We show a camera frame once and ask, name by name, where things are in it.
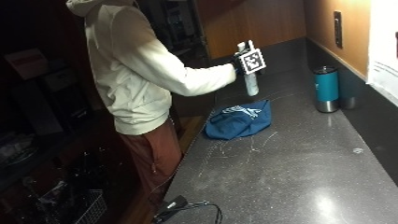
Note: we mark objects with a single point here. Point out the white marker cube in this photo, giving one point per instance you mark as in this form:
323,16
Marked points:
254,61

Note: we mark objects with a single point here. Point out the black power adapter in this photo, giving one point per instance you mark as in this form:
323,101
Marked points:
174,203

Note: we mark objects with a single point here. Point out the white paper sheet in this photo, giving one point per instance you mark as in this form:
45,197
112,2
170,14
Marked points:
384,46

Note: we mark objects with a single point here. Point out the the person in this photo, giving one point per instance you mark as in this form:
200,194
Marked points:
136,81

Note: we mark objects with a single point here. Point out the blue cloth bag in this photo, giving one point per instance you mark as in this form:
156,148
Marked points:
240,119

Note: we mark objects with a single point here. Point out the black wall outlet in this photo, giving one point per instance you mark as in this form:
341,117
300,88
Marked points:
339,29

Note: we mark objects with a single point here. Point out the teal steel tumbler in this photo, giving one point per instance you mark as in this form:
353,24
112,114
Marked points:
327,88

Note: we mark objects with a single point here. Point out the white spray bottle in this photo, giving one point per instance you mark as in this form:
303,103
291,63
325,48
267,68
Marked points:
251,83

